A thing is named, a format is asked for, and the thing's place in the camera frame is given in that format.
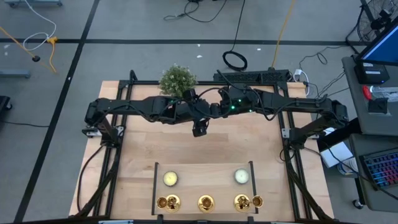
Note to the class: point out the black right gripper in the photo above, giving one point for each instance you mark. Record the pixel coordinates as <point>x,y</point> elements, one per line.
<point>242,101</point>

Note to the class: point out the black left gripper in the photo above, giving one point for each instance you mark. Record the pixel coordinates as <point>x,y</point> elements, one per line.
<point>192,110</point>

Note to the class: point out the candle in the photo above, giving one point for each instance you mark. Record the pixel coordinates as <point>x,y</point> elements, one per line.
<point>170,178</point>
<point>241,176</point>

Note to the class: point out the gold candlestick holder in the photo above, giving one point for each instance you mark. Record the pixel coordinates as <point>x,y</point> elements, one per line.
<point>172,203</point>
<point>206,203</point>
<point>242,203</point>

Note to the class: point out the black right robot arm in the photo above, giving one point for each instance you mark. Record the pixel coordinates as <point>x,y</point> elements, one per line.
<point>304,104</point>

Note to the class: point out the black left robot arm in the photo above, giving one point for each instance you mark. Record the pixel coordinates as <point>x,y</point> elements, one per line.
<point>130,107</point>

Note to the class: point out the black perforated power strip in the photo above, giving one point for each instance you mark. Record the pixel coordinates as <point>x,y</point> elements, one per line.
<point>258,76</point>

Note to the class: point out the green potted plant black pot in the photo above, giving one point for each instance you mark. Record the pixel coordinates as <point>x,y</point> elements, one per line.
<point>177,79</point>

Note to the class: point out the white power adapter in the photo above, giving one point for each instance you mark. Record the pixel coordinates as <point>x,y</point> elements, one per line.
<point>298,73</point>

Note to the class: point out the black desk support beam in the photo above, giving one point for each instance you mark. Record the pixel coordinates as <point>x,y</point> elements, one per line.
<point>345,132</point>

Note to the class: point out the white paper box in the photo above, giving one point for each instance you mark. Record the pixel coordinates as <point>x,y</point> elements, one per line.
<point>339,152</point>

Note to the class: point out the white blue cup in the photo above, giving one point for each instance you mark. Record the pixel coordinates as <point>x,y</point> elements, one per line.
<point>346,168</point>

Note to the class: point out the black desktop device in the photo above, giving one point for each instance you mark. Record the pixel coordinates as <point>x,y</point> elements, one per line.
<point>371,74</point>

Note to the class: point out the grey metal bar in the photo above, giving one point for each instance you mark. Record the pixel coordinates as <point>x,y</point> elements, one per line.
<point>116,222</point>

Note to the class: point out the small black box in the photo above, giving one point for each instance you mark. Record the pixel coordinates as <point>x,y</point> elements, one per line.
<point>377,106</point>

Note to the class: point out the black floor fan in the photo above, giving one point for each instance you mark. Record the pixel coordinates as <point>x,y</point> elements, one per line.
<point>368,21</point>

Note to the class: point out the computer monitor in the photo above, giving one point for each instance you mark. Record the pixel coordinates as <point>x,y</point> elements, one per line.
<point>384,46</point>

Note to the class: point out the black caster wheel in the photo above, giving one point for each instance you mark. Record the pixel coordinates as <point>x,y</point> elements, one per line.
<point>357,203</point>

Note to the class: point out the backlit keyboard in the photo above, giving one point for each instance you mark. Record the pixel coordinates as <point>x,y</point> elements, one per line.
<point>384,169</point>

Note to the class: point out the grey rolling desk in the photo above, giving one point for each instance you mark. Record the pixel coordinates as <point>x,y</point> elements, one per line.
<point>373,199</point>

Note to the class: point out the black round floor plug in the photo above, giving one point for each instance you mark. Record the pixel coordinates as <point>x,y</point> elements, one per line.
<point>36,58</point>

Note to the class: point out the grey floor bar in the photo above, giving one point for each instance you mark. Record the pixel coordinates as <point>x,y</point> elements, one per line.
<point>14,73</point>

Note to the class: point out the black equipment base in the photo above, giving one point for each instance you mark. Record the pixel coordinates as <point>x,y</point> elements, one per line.
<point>3,104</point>

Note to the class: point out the grey cart base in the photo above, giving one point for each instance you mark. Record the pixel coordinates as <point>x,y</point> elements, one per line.
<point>31,3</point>

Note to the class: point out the black aluminium rig frame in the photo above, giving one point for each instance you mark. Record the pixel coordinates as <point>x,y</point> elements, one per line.
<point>205,83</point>

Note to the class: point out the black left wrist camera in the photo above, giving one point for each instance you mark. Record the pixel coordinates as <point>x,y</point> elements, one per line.
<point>200,129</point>

